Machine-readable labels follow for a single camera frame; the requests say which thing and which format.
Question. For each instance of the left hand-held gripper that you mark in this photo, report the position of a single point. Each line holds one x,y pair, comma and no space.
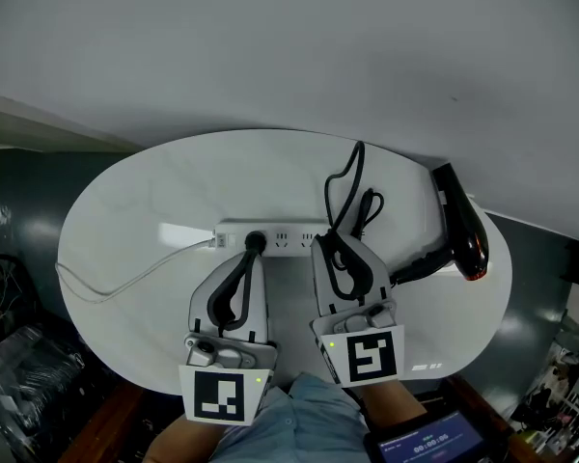
231,355

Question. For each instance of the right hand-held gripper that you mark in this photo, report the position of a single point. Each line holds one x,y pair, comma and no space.
366,350

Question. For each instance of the black hair dryer plug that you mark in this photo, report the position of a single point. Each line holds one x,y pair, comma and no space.
255,240

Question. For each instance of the white power strip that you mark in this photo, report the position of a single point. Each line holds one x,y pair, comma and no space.
289,232

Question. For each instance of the black hair dryer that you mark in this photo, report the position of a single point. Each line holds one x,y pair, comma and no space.
463,229

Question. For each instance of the person's right forearm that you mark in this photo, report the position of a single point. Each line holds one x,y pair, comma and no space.
391,405

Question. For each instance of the person's left forearm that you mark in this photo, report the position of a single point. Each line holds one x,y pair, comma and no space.
183,439

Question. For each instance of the person's light blue shirt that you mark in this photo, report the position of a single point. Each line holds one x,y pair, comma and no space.
294,422

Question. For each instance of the brown wooden bench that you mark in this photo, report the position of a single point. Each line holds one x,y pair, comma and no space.
106,427

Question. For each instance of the black tablet with timer screen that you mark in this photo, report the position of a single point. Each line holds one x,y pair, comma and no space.
429,439

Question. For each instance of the black plastic bag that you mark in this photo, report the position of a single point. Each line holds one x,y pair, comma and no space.
24,384

